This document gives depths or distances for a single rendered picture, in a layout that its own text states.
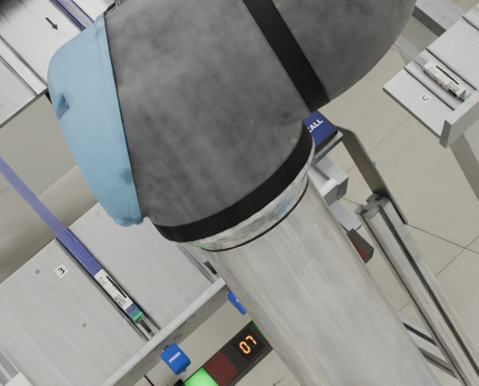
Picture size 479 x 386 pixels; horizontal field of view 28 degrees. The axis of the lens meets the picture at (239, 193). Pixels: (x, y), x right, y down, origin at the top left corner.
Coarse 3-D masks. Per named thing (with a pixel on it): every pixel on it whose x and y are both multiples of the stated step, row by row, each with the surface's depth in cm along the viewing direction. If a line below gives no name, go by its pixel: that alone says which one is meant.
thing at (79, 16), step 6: (60, 0) 136; (66, 0) 136; (66, 6) 135; (72, 6) 135; (72, 12) 135; (78, 12) 135; (78, 18) 134; (84, 18) 134; (84, 24) 134; (90, 24) 134
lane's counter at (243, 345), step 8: (248, 328) 119; (240, 336) 119; (248, 336) 119; (256, 336) 119; (232, 344) 118; (240, 344) 118; (248, 344) 118; (256, 344) 118; (264, 344) 118; (240, 352) 118; (248, 352) 118; (256, 352) 118; (248, 360) 118
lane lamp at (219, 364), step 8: (216, 360) 118; (224, 360) 118; (208, 368) 117; (216, 368) 117; (224, 368) 117; (232, 368) 117; (216, 376) 117; (224, 376) 117; (232, 376) 117; (224, 384) 117
